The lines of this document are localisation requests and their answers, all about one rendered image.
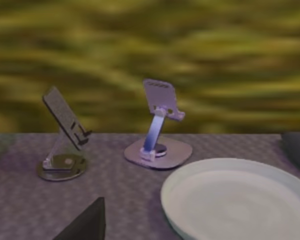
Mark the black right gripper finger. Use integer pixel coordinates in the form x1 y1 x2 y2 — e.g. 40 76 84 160
52 196 106 240

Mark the white round plate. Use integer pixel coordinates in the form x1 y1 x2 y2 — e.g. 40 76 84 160
160 157 300 240

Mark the black round-base phone stand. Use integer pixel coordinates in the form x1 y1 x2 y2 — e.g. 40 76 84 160
36 86 93 182

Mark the silver square-base phone stand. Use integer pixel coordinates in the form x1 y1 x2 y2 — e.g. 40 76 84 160
123 78 193 171

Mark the dark grey rounded object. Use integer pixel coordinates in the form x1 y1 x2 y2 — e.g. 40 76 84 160
281 131 300 173

